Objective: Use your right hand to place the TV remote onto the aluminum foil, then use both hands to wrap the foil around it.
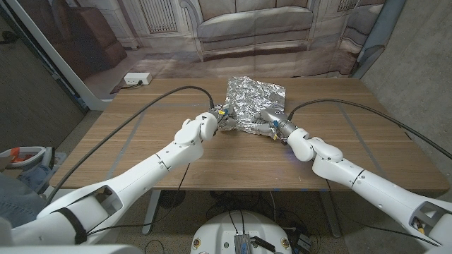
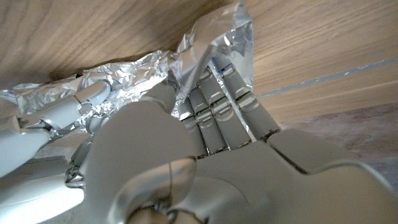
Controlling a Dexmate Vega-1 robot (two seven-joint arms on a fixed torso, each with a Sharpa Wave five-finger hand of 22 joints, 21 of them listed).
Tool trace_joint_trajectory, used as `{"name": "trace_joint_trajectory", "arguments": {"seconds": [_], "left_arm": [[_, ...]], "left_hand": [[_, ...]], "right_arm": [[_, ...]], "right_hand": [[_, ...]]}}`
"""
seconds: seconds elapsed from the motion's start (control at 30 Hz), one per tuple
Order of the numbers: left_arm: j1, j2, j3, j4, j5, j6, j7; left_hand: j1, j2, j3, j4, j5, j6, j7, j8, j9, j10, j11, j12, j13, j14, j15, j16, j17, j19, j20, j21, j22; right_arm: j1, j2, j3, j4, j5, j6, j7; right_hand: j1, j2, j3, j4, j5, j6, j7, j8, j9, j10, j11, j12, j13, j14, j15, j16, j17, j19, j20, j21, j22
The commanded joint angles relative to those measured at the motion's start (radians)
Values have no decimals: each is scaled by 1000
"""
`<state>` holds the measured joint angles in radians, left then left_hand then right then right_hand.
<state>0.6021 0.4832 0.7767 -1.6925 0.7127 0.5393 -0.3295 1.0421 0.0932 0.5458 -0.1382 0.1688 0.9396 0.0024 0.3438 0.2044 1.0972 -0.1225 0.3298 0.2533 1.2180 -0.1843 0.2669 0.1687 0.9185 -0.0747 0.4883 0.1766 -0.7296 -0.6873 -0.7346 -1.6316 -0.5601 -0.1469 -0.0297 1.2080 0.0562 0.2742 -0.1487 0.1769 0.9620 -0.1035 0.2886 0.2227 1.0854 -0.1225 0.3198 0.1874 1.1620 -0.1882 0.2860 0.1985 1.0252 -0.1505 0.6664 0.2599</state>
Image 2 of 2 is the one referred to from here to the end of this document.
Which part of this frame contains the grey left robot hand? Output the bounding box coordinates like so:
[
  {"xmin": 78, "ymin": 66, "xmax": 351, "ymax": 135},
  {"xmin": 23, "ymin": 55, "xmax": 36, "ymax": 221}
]
[{"xmin": 65, "ymin": 55, "xmax": 398, "ymax": 224}]

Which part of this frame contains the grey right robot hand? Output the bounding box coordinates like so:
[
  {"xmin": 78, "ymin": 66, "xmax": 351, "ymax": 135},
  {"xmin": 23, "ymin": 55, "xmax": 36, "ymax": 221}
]
[{"xmin": 0, "ymin": 80, "xmax": 113, "ymax": 224}]

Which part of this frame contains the aluminum foil sheet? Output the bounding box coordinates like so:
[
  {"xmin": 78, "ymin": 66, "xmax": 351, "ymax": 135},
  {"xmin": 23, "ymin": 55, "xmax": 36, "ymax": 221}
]
[{"xmin": 0, "ymin": 1, "xmax": 254, "ymax": 141}]

